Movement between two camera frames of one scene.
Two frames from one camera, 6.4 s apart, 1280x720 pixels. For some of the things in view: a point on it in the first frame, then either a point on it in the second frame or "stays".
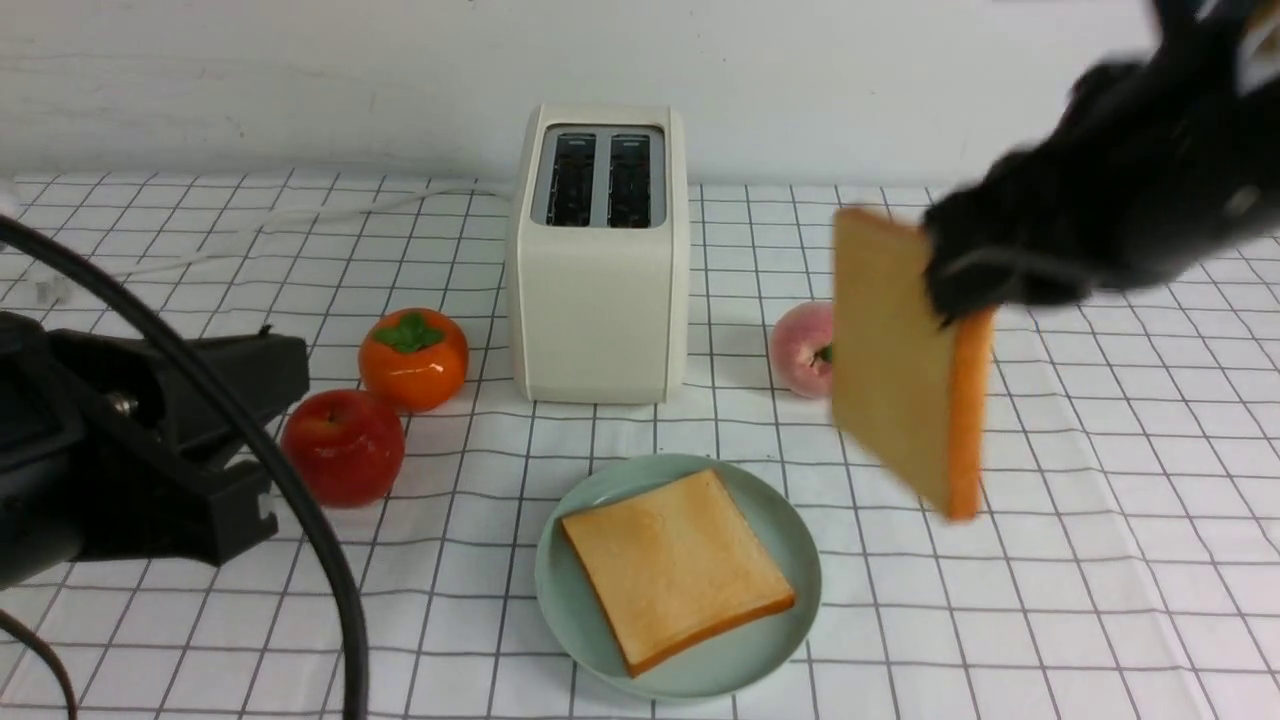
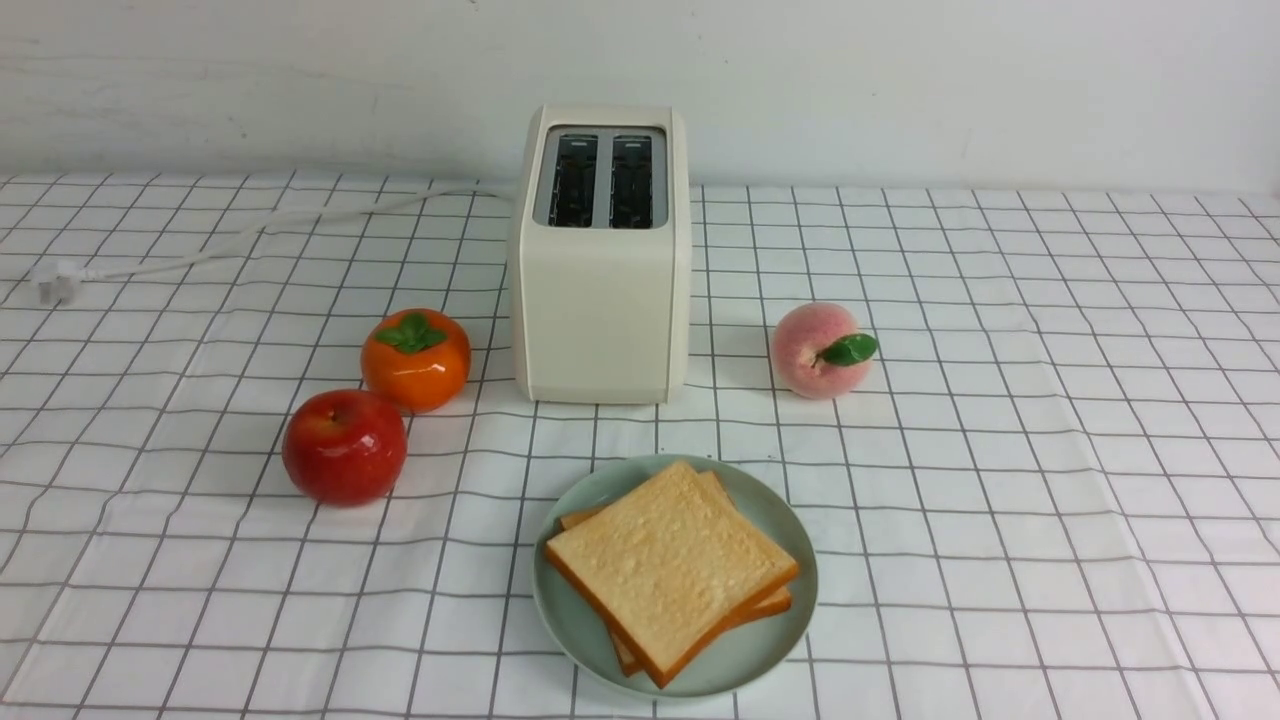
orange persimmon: x=417 y=359 stays
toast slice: x=906 y=383 → x=776 y=601
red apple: x=344 y=448 stays
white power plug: x=57 y=291 stays
